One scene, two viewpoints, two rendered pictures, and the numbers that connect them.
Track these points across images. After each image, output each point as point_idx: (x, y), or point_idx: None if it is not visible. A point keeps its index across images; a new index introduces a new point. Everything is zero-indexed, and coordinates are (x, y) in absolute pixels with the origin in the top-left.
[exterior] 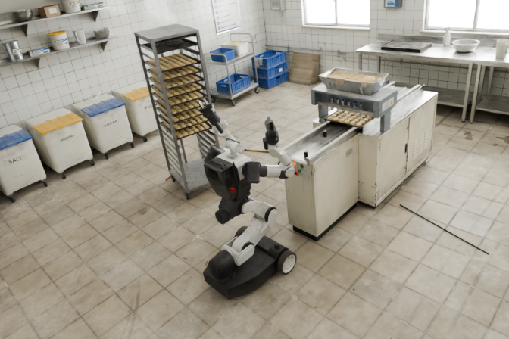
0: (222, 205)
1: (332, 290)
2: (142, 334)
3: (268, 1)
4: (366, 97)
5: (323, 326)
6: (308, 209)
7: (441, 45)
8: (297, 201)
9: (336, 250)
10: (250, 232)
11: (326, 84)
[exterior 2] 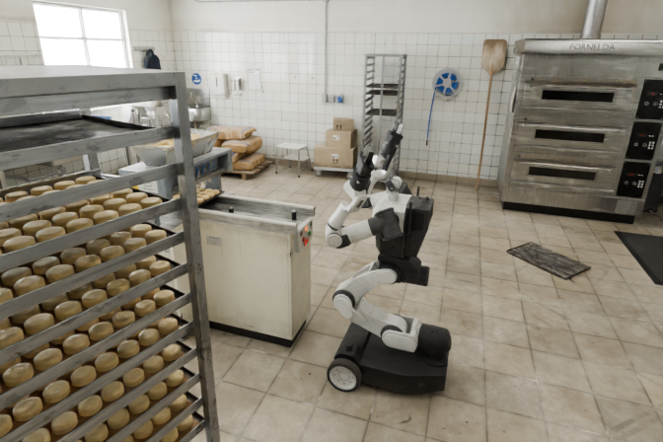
0: (416, 265)
1: (372, 301)
2: (560, 433)
3: None
4: (218, 152)
5: (413, 299)
6: (307, 283)
7: None
8: (300, 288)
9: (314, 307)
10: (379, 313)
11: (171, 159)
